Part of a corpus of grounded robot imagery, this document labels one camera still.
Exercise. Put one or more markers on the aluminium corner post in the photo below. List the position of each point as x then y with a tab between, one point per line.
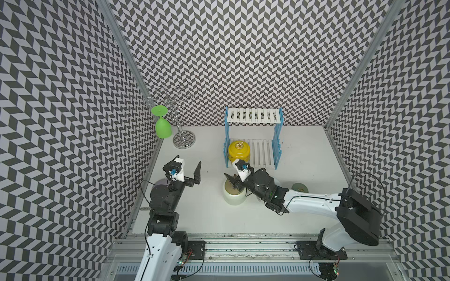
110	20
385	25

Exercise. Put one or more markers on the blue white slatted shelf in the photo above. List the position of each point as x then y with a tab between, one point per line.
263	152

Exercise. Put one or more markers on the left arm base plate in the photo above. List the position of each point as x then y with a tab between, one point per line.
195	250

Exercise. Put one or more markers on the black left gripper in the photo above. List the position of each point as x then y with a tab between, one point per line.
189	182

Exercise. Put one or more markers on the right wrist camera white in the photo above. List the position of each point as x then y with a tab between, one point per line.
243	169

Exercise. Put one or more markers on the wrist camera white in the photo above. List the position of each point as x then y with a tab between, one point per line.
243	169
176	169

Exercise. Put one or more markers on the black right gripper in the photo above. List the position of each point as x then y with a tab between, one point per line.
238	184

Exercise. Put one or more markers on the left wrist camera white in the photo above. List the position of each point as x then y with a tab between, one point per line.
176	169

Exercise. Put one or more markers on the yellow ceramic tea canister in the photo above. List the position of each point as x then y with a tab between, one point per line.
239	150

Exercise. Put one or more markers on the cream tea canister tan lid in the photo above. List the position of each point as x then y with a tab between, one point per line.
231	195

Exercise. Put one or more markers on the green small tea canister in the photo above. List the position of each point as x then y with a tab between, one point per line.
299	187

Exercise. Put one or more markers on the chrome wire glass stand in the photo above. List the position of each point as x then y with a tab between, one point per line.
182	139

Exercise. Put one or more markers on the grey round coaster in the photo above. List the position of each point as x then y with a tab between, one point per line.
160	182

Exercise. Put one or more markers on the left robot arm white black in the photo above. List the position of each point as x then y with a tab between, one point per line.
164	244

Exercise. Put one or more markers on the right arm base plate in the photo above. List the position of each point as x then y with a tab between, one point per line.
307	250

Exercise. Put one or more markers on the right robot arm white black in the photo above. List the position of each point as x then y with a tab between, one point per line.
358	219

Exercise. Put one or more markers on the green plastic wine glass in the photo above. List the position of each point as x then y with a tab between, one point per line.
163	128

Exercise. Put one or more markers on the aluminium corner post right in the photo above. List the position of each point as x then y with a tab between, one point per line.
385	25

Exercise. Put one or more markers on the aluminium corner post left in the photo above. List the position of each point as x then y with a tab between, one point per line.
110	20

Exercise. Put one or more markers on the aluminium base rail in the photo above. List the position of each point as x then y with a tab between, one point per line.
266	257

